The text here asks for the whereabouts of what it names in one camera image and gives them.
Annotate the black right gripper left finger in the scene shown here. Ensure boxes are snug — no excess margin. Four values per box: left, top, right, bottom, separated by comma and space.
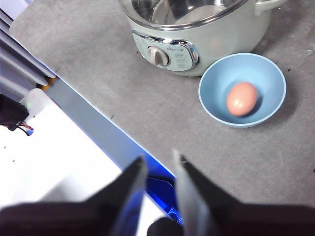
0, 154, 148, 236

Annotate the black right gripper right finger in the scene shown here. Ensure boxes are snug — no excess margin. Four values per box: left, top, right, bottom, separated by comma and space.
173, 149, 315, 236

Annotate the brown egg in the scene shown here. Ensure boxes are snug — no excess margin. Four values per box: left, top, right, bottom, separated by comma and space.
226, 82, 258, 117

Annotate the pale green electric steamer pot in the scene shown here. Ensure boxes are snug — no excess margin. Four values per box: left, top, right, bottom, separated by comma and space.
118, 0, 287, 77

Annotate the round black object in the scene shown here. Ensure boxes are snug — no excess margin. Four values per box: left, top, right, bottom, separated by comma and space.
147, 217, 184, 236

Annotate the blue ribbed bowl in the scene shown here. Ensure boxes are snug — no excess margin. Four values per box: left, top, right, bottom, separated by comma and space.
198, 53, 287, 128

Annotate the black device with wires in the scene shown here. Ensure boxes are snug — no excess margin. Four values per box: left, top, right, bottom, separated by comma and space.
0, 94, 34, 137

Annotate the silver aluminium frame rail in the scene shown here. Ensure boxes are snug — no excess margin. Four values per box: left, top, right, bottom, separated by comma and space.
0, 8, 58, 95

